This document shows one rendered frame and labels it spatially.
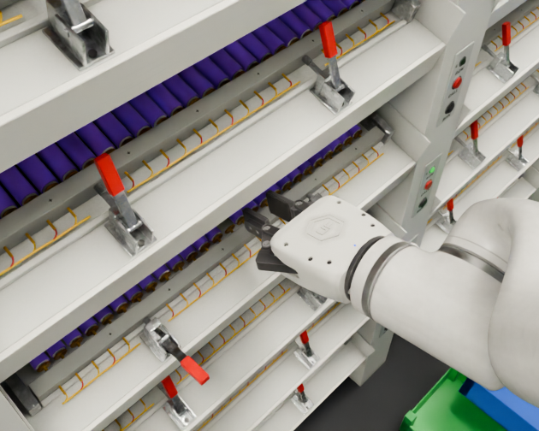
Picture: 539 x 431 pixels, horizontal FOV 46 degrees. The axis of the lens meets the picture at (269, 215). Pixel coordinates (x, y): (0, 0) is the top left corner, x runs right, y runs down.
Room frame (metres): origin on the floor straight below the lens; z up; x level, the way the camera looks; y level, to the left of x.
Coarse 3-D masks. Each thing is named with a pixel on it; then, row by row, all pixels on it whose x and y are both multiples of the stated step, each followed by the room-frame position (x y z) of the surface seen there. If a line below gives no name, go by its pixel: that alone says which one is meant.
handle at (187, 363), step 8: (168, 336) 0.34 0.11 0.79; (168, 344) 0.34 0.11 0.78; (176, 352) 0.33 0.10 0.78; (184, 360) 0.32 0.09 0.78; (192, 360) 0.31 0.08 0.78; (184, 368) 0.31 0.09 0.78; (192, 368) 0.31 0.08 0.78; (200, 368) 0.31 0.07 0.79; (192, 376) 0.30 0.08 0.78; (200, 376) 0.30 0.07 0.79; (208, 376) 0.30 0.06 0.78; (200, 384) 0.29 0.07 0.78
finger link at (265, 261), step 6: (258, 252) 0.41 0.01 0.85; (264, 252) 0.41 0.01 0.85; (270, 252) 0.41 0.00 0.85; (258, 258) 0.40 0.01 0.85; (264, 258) 0.40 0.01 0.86; (270, 258) 0.40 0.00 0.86; (276, 258) 0.40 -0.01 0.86; (258, 264) 0.39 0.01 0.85; (264, 264) 0.39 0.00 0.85; (270, 264) 0.39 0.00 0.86; (276, 264) 0.39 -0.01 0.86; (282, 264) 0.39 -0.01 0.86; (264, 270) 0.39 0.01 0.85; (270, 270) 0.39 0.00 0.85; (276, 270) 0.39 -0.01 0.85; (282, 270) 0.38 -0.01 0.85; (288, 270) 0.38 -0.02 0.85; (294, 270) 0.38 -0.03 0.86
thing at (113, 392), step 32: (384, 128) 0.67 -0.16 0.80; (416, 128) 0.65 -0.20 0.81; (384, 160) 0.64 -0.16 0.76; (416, 160) 0.64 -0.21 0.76; (352, 192) 0.58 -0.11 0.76; (384, 192) 0.61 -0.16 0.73; (224, 224) 0.51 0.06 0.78; (256, 256) 0.47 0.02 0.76; (224, 288) 0.42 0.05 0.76; (256, 288) 0.43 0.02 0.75; (96, 320) 0.37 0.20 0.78; (160, 320) 0.38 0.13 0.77; (192, 320) 0.38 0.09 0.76; (224, 320) 0.38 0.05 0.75; (192, 352) 0.36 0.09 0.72; (0, 384) 0.29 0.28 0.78; (96, 384) 0.30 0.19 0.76; (128, 384) 0.30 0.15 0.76; (32, 416) 0.26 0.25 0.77; (64, 416) 0.26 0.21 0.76; (96, 416) 0.26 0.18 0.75
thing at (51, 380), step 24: (360, 144) 0.64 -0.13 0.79; (336, 168) 0.59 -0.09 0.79; (288, 192) 0.55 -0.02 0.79; (312, 192) 0.56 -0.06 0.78; (240, 240) 0.47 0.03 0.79; (192, 264) 0.43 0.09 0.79; (216, 264) 0.44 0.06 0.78; (240, 264) 0.45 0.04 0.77; (168, 288) 0.40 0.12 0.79; (144, 312) 0.37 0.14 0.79; (96, 336) 0.34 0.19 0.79; (120, 336) 0.34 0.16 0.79; (72, 360) 0.31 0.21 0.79; (48, 384) 0.28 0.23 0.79
